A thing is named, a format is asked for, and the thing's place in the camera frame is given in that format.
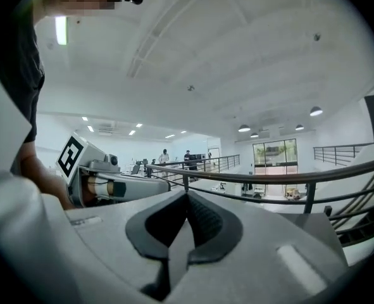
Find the person's left hand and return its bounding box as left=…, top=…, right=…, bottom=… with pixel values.
left=82, top=175, right=115, bottom=206

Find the ceiling air vent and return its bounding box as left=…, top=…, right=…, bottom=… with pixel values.
left=97, top=122, right=116, bottom=136

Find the cardboard box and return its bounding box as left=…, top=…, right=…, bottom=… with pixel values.
left=284, top=187, right=302, bottom=200

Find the dark curved handrail railing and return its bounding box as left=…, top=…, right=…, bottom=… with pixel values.
left=145, top=156, right=374, bottom=215

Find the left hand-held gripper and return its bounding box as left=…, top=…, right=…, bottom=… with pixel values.
left=55, top=132, right=172, bottom=209

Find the person's head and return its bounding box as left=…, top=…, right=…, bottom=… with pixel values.
left=32, top=0, right=125, bottom=24

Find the glass entrance door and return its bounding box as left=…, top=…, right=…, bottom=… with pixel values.
left=252, top=138, right=299, bottom=200

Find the black landing railing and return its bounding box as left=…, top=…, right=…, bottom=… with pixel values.
left=313, top=142, right=374, bottom=168

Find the black balcony railing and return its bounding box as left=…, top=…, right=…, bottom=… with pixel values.
left=146, top=153, right=241, bottom=184

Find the person's left forearm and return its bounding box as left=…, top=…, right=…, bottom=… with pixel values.
left=18, top=142, right=74, bottom=211

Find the black staircase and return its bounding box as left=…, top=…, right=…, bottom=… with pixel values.
left=328, top=165, right=374, bottom=247

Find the group of recessed ceiling lights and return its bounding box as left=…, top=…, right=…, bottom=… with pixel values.
left=80, top=115, right=188, bottom=139

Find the person's black shirt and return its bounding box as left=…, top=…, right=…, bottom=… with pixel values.
left=0, top=11, right=46, bottom=144

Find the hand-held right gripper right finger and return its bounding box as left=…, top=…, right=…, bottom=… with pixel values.
left=160, top=190, right=349, bottom=304

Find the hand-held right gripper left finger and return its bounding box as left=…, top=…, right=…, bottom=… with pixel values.
left=65, top=191, right=188, bottom=293

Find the long ceiling light panel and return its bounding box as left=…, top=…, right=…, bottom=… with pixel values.
left=54, top=15, right=68, bottom=46

